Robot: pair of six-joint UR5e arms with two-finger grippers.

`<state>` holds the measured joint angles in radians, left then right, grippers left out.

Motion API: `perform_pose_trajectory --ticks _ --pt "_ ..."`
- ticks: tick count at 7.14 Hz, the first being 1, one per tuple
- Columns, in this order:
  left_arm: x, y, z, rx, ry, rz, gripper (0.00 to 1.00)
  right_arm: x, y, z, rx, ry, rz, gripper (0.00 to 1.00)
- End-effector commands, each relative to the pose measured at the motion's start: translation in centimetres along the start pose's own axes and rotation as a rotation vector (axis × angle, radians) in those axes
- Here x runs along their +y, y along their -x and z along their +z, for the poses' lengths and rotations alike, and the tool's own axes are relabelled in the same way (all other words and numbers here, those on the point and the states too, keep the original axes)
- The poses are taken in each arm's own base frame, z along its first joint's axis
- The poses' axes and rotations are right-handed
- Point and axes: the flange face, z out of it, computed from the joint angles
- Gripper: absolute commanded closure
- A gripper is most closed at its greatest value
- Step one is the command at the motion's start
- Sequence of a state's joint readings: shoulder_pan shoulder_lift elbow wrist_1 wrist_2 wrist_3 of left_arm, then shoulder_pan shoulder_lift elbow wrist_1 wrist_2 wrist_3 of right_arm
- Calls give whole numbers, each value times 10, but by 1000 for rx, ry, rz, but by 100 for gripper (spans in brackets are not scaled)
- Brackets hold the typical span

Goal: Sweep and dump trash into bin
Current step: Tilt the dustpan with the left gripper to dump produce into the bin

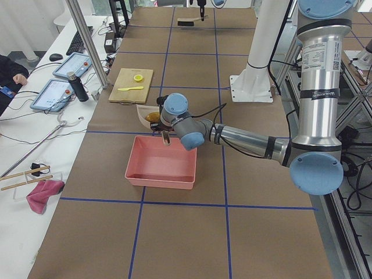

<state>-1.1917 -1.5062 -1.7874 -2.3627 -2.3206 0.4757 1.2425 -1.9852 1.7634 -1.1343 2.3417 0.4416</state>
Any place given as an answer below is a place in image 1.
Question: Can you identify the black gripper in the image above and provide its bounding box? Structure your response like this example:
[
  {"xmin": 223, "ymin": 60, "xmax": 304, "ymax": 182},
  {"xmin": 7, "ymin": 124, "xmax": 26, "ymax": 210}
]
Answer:
[
  {"xmin": 189, "ymin": 0, "xmax": 206, "ymax": 21},
  {"xmin": 150, "ymin": 95, "xmax": 174, "ymax": 132}
]

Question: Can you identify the brown toy potato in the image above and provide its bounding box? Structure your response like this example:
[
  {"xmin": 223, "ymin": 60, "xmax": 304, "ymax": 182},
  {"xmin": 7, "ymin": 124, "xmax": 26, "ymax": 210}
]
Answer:
[{"xmin": 145, "ymin": 112, "xmax": 160, "ymax": 123}]

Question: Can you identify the beige hand brush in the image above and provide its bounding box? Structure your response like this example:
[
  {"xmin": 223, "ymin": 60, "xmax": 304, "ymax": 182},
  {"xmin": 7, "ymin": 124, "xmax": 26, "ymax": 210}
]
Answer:
[{"xmin": 177, "ymin": 17, "xmax": 205, "ymax": 27}]

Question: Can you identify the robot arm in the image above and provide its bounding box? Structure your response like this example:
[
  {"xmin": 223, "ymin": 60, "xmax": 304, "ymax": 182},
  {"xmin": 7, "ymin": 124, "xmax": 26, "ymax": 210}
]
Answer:
[
  {"xmin": 150, "ymin": 1, "xmax": 356, "ymax": 195},
  {"xmin": 189, "ymin": 0, "xmax": 226, "ymax": 23}
]

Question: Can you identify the pink plastic bin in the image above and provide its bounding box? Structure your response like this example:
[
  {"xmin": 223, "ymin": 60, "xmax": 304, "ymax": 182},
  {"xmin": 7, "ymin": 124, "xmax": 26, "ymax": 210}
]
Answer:
[{"xmin": 125, "ymin": 135, "xmax": 197, "ymax": 190}]

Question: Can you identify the person hand at desk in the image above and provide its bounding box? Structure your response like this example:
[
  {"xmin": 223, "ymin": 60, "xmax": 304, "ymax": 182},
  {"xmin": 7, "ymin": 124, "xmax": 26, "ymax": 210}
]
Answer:
[{"xmin": 13, "ymin": 74, "xmax": 27, "ymax": 86}]

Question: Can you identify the yellow plastic knife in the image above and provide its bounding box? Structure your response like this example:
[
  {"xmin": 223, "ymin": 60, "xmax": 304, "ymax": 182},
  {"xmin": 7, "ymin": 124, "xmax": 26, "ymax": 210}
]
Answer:
[{"xmin": 117, "ymin": 86, "xmax": 144, "ymax": 92}]

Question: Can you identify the yellow lemon slice toy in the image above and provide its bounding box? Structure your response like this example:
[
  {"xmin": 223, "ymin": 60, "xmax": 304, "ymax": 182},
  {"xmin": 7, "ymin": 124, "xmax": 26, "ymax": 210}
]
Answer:
[{"xmin": 133, "ymin": 74, "xmax": 144, "ymax": 82}]

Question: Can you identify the bamboo cutting board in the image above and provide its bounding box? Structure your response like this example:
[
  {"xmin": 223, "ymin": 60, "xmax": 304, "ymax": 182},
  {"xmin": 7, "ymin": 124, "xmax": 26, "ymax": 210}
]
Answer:
[{"xmin": 109, "ymin": 68, "xmax": 153, "ymax": 104}]

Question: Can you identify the black power adapter box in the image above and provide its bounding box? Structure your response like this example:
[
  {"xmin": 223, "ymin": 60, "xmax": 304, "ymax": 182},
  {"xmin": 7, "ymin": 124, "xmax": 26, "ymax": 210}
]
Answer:
[{"xmin": 104, "ymin": 31, "xmax": 117, "ymax": 53}]

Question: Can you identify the metal rod with hook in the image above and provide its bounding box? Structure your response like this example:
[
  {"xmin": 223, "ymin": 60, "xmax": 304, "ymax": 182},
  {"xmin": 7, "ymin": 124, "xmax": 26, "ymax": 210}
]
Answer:
[{"xmin": 1, "ymin": 115, "xmax": 84, "ymax": 178}]

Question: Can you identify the black water bottle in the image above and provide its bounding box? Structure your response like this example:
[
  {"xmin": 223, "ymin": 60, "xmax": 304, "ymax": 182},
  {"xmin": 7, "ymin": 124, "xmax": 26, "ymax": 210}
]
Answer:
[{"xmin": 67, "ymin": 71, "xmax": 89, "ymax": 102}]

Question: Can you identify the far blue tablet pendant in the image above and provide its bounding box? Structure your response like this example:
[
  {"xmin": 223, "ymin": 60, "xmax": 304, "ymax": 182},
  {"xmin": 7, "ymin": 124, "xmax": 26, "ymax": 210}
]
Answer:
[{"xmin": 52, "ymin": 52, "xmax": 92, "ymax": 79}]

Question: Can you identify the blue tablet pendant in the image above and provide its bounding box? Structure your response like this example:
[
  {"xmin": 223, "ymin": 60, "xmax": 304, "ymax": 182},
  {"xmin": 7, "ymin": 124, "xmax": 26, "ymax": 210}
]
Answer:
[
  {"xmin": 30, "ymin": 78, "xmax": 75, "ymax": 113},
  {"xmin": 52, "ymin": 52, "xmax": 92, "ymax": 79}
]

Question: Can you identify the near blue tablet pendant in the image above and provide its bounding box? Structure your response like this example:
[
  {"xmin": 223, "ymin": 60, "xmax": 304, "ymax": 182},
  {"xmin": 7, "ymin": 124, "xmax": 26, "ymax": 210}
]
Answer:
[{"xmin": 30, "ymin": 78, "xmax": 75, "ymax": 113}]

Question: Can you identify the black keyboard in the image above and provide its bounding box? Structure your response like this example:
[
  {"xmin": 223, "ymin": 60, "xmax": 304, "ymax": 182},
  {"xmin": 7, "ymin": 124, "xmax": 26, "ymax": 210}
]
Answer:
[{"xmin": 66, "ymin": 31, "xmax": 85, "ymax": 56}]

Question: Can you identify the black computer mouse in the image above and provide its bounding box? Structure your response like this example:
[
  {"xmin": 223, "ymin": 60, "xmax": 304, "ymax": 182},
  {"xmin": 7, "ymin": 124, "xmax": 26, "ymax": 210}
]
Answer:
[{"xmin": 49, "ymin": 53, "xmax": 63, "ymax": 62}]

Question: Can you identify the pink cloth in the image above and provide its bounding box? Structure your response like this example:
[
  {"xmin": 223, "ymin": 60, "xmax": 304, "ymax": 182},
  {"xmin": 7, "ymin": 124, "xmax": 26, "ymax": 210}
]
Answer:
[{"xmin": 26, "ymin": 180, "xmax": 65, "ymax": 214}]

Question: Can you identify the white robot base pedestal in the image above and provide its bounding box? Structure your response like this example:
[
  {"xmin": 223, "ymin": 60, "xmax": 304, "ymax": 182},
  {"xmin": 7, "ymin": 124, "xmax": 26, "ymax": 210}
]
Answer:
[{"xmin": 230, "ymin": 0, "xmax": 291, "ymax": 103}]

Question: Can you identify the aluminium frame post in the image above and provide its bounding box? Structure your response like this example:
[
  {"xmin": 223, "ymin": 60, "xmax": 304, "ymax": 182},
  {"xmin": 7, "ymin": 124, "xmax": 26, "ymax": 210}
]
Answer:
[{"xmin": 65, "ymin": 0, "xmax": 108, "ymax": 89}]

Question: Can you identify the wooden sticks frame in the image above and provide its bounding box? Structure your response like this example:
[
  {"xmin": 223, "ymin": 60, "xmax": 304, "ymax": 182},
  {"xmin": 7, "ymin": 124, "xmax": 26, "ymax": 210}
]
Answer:
[{"xmin": 1, "ymin": 166, "xmax": 53, "ymax": 191}]

